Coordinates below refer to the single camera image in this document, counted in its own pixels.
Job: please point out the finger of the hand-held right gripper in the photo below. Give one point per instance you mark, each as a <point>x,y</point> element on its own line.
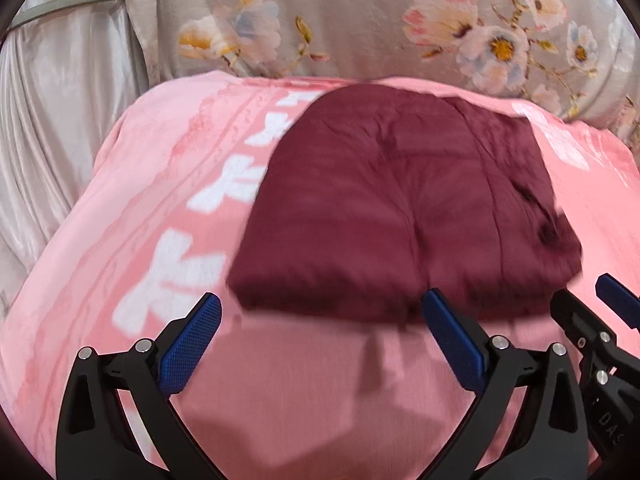
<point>575,317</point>
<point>617,296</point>

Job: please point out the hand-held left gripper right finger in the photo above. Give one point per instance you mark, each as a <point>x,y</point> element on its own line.
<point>452,332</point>

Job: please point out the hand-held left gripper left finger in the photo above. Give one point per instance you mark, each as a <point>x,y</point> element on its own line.
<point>192,332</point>

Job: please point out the maroon puffer jacket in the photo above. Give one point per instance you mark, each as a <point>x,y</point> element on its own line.
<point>400,200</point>

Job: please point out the pink printed blanket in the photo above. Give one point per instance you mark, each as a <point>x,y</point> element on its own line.
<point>125,200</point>

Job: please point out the silver satin cloth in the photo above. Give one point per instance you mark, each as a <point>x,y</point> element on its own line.
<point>60,110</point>

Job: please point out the grey floral quilt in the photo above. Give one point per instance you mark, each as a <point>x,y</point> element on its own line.
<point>360,20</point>

